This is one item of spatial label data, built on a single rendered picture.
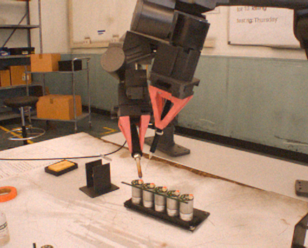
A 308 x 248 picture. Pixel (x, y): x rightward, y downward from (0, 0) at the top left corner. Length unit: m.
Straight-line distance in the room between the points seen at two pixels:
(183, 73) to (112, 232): 0.31
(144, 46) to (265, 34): 2.74
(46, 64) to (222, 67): 2.16
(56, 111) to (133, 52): 3.52
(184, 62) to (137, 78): 0.14
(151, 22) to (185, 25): 0.06
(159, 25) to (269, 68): 2.78
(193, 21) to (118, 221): 0.39
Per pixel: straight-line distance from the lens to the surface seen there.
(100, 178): 0.71
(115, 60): 0.65
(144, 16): 0.49
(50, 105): 4.08
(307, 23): 0.64
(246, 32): 3.32
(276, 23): 3.19
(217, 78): 3.53
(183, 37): 0.51
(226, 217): 0.63
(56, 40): 5.64
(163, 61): 0.51
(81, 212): 0.65
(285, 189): 0.77
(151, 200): 0.60
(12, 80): 4.86
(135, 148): 0.67
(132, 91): 0.61
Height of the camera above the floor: 1.07
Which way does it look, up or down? 14 degrees down
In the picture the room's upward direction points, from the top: straight up
